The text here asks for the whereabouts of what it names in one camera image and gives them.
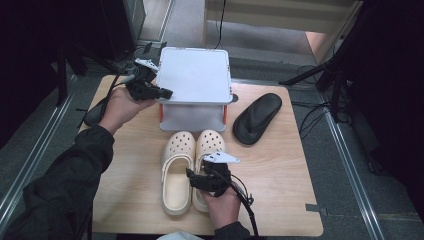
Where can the dark cabinet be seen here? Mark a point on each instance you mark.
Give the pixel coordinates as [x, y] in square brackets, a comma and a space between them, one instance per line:
[133, 20]

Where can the grey tape strip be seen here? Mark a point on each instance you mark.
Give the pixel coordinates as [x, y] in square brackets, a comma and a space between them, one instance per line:
[315, 208]

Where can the black metal stand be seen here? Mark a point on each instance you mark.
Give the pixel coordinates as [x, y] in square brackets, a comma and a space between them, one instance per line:
[61, 83]

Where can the black tripod stand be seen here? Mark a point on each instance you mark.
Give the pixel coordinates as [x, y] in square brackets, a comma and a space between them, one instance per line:
[300, 76]

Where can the white cloth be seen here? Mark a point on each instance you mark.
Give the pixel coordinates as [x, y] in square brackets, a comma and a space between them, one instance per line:
[180, 236]

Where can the cream clog shoe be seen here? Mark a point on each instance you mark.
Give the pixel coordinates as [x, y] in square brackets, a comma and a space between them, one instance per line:
[176, 190]
[210, 143]

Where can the black floor plug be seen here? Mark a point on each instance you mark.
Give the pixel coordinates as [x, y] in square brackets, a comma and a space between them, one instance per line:
[147, 47]
[162, 45]

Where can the dark table grommet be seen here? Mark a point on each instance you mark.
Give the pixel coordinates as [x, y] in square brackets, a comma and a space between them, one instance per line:
[235, 98]

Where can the metal floor rail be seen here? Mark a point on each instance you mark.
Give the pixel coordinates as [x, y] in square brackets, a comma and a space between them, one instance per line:
[33, 160]
[350, 173]

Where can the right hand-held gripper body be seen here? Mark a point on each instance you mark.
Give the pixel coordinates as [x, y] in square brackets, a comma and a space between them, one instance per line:
[216, 180]

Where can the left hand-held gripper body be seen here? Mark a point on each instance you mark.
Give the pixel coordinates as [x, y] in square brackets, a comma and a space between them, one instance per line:
[141, 90]

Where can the person's left hand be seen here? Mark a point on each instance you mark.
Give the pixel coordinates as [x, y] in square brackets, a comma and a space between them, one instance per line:
[120, 110]

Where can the person's right hand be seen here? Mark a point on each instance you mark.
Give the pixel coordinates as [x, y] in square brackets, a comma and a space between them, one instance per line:
[223, 208]

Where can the white shoe rack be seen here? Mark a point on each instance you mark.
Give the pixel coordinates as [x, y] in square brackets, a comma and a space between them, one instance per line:
[195, 73]

